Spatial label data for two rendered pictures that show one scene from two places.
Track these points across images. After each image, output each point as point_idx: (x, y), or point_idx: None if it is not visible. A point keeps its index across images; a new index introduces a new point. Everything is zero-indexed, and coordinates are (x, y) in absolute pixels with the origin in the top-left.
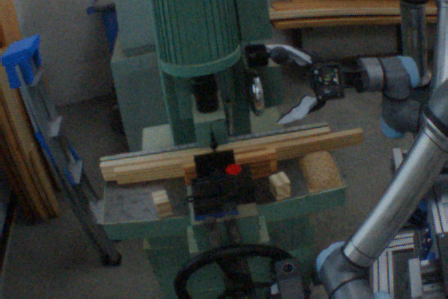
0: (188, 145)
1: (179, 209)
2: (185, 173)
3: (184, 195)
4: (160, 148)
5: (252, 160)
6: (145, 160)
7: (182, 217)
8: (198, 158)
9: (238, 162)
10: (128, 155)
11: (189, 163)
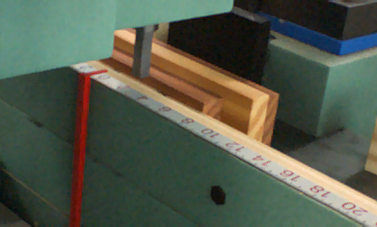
0: (160, 107)
1: (354, 148)
2: (277, 97)
3: (298, 156)
4: (239, 155)
5: (128, 29)
6: (330, 182)
7: (369, 139)
8: (261, 16)
9: (153, 40)
10: None
11: (241, 88)
